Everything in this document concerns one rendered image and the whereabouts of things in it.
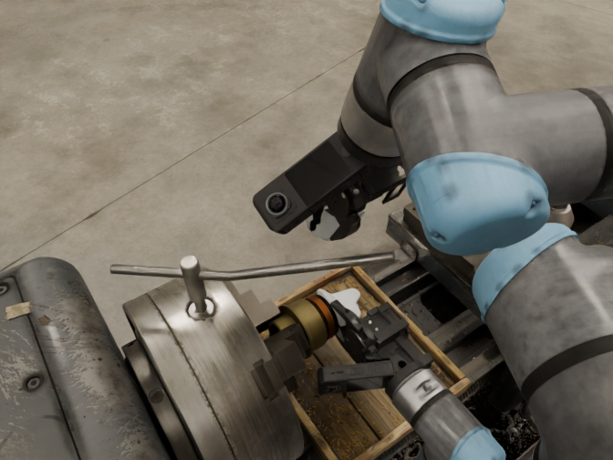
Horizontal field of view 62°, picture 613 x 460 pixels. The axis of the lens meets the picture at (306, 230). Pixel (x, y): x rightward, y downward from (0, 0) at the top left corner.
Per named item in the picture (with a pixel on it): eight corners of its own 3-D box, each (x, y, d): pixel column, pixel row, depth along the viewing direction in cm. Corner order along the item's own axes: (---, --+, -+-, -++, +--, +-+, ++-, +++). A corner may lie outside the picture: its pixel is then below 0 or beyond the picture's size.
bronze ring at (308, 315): (297, 343, 73) (346, 315, 78) (262, 301, 79) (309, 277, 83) (294, 378, 80) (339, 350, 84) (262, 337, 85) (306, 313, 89)
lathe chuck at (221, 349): (258, 526, 74) (226, 424, 53) (173, 371, 94) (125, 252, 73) (309, 488, 78) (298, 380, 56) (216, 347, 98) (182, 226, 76)
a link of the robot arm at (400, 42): (420, 26, 29) (386, -71, 32) (363, 140, 39) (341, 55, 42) (537, 31, 31) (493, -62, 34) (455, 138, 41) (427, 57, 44)
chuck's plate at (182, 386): (237, 540, 73) (196, 444, 52) (155, 381, 93) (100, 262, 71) (258, 526, 74) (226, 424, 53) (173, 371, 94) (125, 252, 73)
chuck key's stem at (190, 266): (194, 328, 66) (176, 267, 58) (199, 315, 67) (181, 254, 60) (211, 329, 66) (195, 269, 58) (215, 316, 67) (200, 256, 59)
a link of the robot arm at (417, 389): (406, 432, 73) (414, 408, 67) (385, 407, 76) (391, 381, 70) (443, 404, 76) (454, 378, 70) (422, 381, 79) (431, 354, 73)
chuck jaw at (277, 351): (241, 387, 73) (265, 402, 62) (226, 356, 73) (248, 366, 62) (305, 349, 77) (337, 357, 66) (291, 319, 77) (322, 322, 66)
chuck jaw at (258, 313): (218, 346, 75) (181, 284, 80) (219, 358, 79) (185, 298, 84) (281, 310, 79) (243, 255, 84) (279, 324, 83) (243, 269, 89)
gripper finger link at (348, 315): (337, 309, 84) (370, 348, 79) (328, 315, 83) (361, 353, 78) (338, 292, 80) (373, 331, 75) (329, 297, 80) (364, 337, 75)
